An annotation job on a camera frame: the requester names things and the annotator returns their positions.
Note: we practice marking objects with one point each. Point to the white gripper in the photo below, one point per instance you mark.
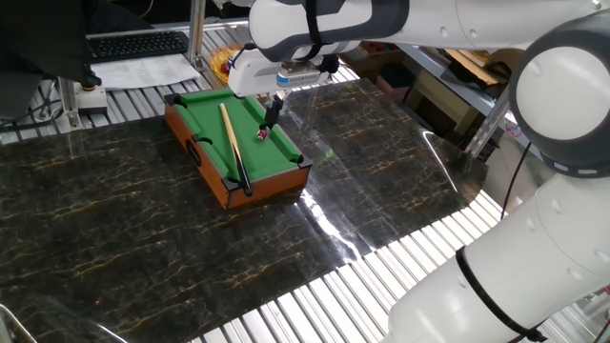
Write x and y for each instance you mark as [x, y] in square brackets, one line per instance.
[248, 76]

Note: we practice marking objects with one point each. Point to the red white pool ball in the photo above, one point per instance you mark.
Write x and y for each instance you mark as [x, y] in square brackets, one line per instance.
[261, 134]

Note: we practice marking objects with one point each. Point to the wooden cue stick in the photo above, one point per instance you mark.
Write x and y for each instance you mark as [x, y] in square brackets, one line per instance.
[233, 143]

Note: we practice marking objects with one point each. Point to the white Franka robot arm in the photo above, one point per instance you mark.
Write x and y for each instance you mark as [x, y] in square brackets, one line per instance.
[524, 262]

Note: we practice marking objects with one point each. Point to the mini green pool table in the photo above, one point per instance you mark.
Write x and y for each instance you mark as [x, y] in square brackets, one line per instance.
[267, 157]

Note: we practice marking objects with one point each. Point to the small coloured pool ball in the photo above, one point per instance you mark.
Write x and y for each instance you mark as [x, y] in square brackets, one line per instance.
[224, 67]

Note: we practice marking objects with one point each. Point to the pink box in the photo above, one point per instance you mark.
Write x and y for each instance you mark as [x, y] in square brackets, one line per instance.
[393, 88]

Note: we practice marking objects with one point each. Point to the white paper sheet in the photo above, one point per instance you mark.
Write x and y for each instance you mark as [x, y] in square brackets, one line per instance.
[143, 72]

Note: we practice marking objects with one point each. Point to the black keyboard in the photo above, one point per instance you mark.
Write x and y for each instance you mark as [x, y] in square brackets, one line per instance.
[138, 45]

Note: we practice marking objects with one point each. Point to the beige box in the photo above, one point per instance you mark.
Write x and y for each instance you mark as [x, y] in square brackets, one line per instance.
[443, 100]

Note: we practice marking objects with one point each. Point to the black marble pattern mat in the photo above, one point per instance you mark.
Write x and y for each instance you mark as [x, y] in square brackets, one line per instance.
[143, 238]

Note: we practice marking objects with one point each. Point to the white base with black knob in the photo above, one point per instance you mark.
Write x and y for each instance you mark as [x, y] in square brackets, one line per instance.
[90, 100]

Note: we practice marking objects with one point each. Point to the short aluminium upright profile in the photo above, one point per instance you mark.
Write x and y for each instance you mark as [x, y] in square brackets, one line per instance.
[70, 105]

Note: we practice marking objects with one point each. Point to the slanted aluminium leg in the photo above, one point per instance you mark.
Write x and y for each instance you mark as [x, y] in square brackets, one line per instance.
[486, 128]

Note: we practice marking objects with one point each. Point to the black monitor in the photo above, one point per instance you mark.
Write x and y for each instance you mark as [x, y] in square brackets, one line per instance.
[43, 38]

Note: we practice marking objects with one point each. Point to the silver wrist camera blue ends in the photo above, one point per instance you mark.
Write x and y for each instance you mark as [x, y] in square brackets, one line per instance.
[298, 76]

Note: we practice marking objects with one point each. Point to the aluminium vertical post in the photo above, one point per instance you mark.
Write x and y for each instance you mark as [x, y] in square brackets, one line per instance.
[196, 33]

